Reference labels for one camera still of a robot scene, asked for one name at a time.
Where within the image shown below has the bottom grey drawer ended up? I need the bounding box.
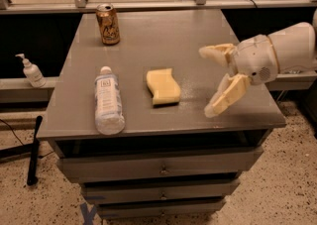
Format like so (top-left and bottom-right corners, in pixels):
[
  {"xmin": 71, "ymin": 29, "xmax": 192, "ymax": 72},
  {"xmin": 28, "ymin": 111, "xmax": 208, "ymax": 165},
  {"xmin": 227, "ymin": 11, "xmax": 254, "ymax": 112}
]
[{"xmin": 97, "ymin": 197, "xmax": 225, "ymax": 219}]

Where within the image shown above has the grey drawer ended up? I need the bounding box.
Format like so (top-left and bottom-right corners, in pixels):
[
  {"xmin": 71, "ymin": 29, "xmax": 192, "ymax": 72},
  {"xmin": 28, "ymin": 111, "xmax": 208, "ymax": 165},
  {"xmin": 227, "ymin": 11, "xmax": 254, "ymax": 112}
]
[
  {"xmin": 56, "ymin": 147, "xmax": 264, "ymax": 183},
  {"xmin": 97, "ymin": 197, "xmax": 225, "ymax": 219},
  {"xmin": 81, "ymin": 179, "xmax": 240, "ymax": 204}
]

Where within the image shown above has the blue tape cross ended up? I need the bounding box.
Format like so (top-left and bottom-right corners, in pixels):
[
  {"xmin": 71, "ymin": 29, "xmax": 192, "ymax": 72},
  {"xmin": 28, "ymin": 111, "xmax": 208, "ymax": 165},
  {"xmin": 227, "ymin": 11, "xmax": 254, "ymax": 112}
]
[{"xmin": 80, "ymin": 203, "xmax": 97, "ymax": 225}]

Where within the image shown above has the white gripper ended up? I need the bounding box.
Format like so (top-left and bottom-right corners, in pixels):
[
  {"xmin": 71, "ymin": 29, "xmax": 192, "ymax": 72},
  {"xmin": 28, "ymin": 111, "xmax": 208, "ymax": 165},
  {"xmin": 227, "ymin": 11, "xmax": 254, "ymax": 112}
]
[{"xmin": 199, "ymin": 35, "xmax": 278, "ymax": 118}]

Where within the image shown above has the grey drawer cabinet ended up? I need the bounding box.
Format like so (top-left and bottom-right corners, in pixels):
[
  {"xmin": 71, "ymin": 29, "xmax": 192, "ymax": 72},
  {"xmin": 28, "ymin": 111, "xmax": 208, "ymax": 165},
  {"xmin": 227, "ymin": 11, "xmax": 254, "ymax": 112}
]
[{"xmin": 36, "ymin": 8, "xmax": 287, "ymax": 221}]

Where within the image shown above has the yellow sponge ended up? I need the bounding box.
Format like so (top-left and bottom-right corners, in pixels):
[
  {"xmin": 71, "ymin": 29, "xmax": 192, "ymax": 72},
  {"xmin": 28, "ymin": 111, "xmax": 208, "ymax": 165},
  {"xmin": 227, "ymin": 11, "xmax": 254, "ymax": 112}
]
[{"xmin": 146, "ymin": 68, "xmax": 180, "ymax": 105}]

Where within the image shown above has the black stand leg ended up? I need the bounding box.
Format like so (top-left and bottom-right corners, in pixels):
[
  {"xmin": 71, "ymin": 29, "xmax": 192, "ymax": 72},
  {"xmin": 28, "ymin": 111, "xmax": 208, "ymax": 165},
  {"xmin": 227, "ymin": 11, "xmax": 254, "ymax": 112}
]
[{"xmin": 0, "ymin": 116, "xmax": 43, "ymax": 186}]

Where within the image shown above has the white pump dispenser bottle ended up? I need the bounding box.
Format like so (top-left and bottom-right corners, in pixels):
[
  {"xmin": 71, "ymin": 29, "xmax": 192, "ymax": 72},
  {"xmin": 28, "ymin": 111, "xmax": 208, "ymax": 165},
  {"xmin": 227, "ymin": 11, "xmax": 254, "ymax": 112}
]
[{"xmin": 16, "ymin": 54, "xmax": 46, "ymax": 88}]

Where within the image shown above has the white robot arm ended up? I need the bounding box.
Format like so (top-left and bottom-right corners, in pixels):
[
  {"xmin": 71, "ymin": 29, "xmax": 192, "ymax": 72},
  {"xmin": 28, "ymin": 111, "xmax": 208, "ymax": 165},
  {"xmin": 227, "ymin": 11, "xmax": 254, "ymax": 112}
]
[{"xmin": 199, "ymin": 19, "xmax": 317, "ymax": 118}]

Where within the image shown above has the gold soda can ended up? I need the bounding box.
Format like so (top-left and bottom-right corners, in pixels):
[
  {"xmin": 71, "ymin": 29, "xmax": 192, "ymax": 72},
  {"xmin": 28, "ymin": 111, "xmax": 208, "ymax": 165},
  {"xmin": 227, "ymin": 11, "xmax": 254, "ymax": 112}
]
[{"xmin": 96, "ymin": 3, "xmax": 120, "ymax": 46}]

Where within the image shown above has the blue plastic bottle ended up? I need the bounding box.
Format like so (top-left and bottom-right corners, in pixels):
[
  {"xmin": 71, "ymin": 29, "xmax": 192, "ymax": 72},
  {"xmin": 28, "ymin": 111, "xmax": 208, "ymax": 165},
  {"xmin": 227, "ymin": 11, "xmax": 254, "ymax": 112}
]
[{"xmin": 95, "ymin": 66, "xmax": 125, "ymax": 135}]

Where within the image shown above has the middle grey drawer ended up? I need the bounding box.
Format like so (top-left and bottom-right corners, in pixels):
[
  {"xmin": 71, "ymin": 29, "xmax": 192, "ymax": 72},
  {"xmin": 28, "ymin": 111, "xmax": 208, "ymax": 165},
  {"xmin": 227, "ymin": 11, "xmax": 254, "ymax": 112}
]
[{"xmin": 81, "ymin": 179, "xmax": 240, "ymax": 204}]

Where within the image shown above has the black cable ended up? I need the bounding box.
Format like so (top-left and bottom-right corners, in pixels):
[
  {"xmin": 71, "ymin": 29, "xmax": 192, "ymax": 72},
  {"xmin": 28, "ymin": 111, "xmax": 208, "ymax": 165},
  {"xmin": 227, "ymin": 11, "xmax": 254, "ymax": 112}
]
[{"xmin": 0, "ymin": 118, "xmax": 25, "ymax": 147}]

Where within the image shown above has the top grey drawer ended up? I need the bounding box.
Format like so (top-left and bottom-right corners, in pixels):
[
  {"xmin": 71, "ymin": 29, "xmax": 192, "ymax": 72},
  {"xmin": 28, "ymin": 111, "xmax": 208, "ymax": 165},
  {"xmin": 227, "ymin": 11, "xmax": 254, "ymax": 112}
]
[{"xmin": 56, "ymin": 147, "xmax": 264, "ymax": 183}]

